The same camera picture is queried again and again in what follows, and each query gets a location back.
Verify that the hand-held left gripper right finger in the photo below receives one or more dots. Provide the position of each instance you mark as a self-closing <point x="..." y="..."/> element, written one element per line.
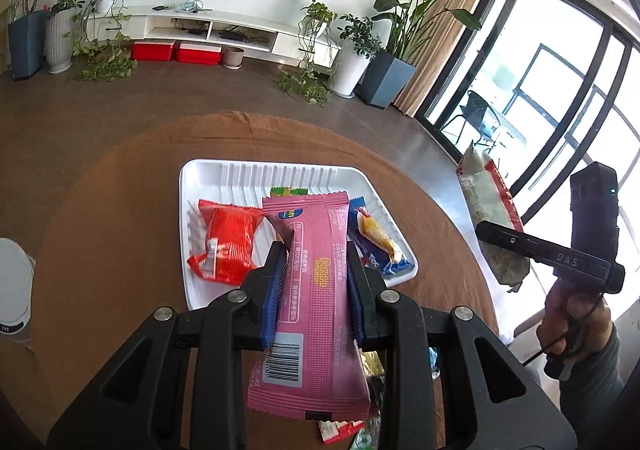
<point x="356" y="310"/>

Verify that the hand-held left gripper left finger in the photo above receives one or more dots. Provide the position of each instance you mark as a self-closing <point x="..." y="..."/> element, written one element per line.
<point x="272" y="300"/>

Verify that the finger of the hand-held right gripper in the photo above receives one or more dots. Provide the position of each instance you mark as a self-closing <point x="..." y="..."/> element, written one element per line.
<point x="510" y="240"/>

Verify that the white red-edged snack packet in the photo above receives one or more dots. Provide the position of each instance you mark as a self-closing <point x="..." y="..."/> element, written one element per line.
<point x="487" y="210"/>

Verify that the pink snack packet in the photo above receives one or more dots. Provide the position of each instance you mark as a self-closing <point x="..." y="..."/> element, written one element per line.
<point x="315" y="280"/>

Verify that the bright red snack packet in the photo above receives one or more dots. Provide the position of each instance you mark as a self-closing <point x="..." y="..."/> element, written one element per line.
<point x="225" y="245"/>

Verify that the blue cake snack packet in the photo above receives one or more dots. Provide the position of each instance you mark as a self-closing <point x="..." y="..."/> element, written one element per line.
<point x="375" y="235"/>

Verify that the dark red snack packet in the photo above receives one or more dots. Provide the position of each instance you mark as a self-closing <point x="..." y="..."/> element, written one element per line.
<point x="340" y="431"/>

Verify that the white plastic tray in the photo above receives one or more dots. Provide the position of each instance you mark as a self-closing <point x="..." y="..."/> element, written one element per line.
<point x="220" y="180"/>

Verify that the person's right forearm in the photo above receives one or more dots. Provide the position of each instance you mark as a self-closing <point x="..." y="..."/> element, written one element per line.
<point x="600" y="380"/>

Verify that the person's right hand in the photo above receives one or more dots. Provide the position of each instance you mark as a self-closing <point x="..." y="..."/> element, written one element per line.
<point x="557" y="320"/>

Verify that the beige chair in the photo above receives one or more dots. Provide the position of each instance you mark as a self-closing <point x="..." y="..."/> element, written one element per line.
<point x="525" y="330"/>

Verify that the glass balcony table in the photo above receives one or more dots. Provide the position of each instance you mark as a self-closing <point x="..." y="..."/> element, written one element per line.
<point x="510" y="125"/>

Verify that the black balcony chair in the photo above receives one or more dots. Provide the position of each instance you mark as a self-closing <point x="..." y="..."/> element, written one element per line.
<point x="477" y="108"/>

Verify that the black-framed sliding glass door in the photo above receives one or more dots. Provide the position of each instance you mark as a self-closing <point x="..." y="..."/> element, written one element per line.
<point x="550" y="55"/>

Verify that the dark blue square planter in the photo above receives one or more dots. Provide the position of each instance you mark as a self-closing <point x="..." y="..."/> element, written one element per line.
<point x="387" y="78"/>
<point x="25" y="45"/>

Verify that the tall white plant pot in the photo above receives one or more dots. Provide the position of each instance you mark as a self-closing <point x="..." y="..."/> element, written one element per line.
<point x="350" y="73"/>

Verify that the brown plant pot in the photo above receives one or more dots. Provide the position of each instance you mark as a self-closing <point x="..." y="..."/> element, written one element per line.
<point x="233" y="58"/>

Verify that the red storage box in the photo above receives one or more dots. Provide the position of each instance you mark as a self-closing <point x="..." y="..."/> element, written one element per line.
<point x="152" y="51"/>
<point x="199" y="54"/>

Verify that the black set-top box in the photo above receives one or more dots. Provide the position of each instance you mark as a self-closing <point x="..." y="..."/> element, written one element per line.
<point x="232" y="35"/>

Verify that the small white plant pot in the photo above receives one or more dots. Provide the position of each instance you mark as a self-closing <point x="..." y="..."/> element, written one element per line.
<point x="105" y="4"/>
<point x="320" y="29"/>

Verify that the white television cabinet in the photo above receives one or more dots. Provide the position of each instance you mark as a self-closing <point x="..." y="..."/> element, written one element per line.
<point x="150" y="13"/>

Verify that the white ribbed plant pot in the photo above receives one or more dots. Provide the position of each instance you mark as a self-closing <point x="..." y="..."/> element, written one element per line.
<point x="60" y="43"/>

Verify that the small green plant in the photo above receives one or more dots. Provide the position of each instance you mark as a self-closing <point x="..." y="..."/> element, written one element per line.
<point x="65" y="5"/>

